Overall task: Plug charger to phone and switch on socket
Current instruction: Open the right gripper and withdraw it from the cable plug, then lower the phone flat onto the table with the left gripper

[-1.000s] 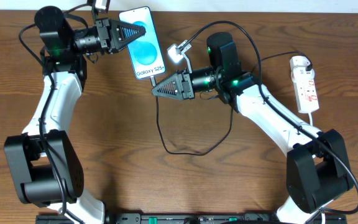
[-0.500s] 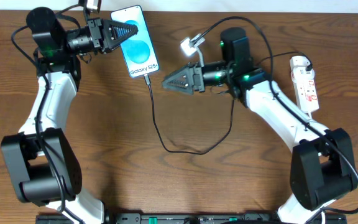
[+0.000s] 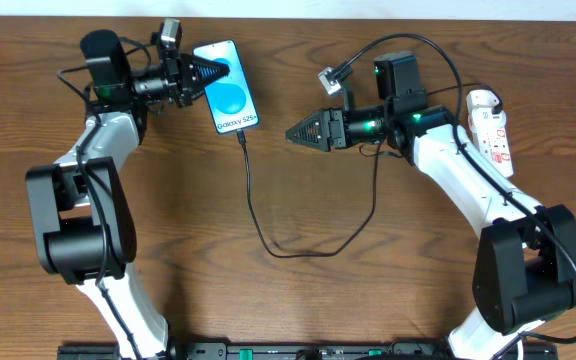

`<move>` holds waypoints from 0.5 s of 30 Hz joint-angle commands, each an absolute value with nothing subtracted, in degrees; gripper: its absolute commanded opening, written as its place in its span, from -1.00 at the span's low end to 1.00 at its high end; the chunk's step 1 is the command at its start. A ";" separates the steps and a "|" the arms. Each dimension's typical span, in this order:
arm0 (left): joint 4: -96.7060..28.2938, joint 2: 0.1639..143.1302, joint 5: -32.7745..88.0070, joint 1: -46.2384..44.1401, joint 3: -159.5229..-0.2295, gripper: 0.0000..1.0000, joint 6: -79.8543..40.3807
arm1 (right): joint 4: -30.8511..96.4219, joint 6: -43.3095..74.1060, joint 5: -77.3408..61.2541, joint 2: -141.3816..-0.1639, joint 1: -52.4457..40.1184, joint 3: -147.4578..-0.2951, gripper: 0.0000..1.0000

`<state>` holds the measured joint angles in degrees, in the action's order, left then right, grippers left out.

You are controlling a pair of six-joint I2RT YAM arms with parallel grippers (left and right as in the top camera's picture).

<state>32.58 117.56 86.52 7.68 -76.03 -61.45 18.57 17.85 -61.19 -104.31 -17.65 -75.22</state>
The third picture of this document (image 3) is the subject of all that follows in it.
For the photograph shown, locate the blue Galaxy smartphone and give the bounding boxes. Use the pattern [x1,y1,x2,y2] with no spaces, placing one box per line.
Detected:
[193,39,260,134]

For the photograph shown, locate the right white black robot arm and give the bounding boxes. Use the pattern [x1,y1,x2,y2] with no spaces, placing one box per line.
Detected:
[286,51,576,359]

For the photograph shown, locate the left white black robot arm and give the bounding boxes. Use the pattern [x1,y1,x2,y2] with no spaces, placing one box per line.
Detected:
[25,25,229,359]

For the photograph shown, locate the white USB charger plug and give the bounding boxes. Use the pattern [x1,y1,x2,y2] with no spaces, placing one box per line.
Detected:
[466,89,500,113]

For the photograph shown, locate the white power strip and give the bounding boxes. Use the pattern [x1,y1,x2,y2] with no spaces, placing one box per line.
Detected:
[468,108,514,178]

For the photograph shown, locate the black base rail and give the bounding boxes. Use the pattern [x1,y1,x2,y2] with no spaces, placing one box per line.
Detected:
[56,341,559,360]

